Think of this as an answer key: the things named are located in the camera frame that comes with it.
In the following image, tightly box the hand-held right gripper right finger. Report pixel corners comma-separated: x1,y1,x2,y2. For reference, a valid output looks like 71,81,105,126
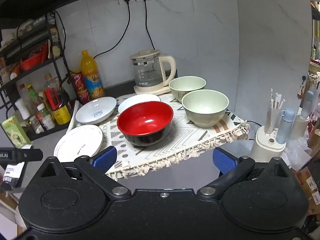
196,147,295,201

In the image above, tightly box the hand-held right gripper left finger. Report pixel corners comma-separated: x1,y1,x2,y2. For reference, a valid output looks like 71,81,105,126
40,146,132,201

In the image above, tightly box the white plate thin line pattern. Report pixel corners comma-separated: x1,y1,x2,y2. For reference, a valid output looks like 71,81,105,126
54,124,104,162

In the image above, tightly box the white plate cursive blue print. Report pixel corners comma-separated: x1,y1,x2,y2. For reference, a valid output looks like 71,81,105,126
75,96,117,125

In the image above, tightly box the red and black bowl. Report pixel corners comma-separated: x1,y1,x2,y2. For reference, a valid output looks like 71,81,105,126
117,101,174,147

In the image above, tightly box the pale green bowl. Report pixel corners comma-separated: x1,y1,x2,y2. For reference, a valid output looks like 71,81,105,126
181,89,229,128
169,76,207,103

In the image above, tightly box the white bowl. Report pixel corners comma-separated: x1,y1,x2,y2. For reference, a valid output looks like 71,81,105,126
118,94,161,115

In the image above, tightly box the green cardboard box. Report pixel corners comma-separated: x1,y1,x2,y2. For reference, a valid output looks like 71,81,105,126
2,116,32,148

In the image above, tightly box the small clear spice jar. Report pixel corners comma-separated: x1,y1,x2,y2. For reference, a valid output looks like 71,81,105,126
29,116,45,134

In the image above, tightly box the white chopstick holder appliance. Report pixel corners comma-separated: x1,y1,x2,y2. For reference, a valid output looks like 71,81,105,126
250,125,287,160

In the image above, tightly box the patterned fringed table cloth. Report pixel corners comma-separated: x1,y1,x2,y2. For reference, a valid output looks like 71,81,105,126
67,90,250,180

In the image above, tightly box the soy sauce bottle yellow label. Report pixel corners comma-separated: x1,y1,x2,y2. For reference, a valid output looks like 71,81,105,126
45,87,72,125

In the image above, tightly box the red cola can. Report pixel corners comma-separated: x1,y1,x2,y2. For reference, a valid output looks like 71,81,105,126
76,89,92,104
70,71,88,93

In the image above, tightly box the light blue thermos bottle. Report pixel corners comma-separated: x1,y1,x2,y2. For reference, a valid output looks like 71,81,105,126
276,108,295,145

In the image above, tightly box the bunch of white wrapped straws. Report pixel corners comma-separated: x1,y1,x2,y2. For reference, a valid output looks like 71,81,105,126
265,88,285,133

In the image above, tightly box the white plastic bag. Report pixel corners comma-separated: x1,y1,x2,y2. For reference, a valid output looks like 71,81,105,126
285,137,313,168

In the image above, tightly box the cream kettle base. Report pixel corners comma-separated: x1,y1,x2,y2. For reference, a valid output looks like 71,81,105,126
133,84,172,96

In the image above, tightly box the orange juice bottle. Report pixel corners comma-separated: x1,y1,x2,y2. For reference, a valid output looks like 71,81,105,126
80,50,106,100

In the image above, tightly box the white bottle blue top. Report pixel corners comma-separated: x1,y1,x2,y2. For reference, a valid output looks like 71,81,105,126
291,91,314,138

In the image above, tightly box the brown cardboard box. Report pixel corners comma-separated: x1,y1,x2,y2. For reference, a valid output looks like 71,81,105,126
295,166,320,215

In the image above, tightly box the red plastic basket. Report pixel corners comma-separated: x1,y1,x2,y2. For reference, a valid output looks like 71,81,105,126
19,44,49,71

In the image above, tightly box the black metal rack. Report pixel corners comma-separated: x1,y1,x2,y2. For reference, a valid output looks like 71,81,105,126
0,11,75,140

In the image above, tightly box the glass kettle cream handle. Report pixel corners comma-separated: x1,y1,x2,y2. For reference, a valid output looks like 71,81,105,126
129,49,177,88

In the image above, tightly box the black power cable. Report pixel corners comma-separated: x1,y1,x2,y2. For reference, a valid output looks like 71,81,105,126
141,0,155,52
93,0,132,60

